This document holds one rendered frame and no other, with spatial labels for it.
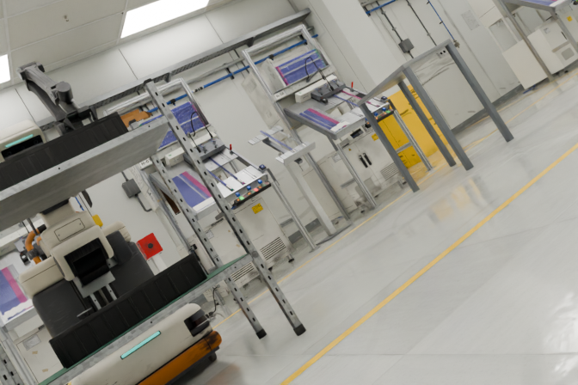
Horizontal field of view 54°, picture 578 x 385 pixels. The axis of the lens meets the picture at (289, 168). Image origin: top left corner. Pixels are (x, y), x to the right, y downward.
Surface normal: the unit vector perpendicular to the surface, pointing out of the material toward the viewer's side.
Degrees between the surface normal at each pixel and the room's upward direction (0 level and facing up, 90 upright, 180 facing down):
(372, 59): 90
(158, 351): 90
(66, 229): 98
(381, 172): 90
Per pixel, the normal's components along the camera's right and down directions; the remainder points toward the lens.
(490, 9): -0.76, 0.44
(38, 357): 0.38, -0.29
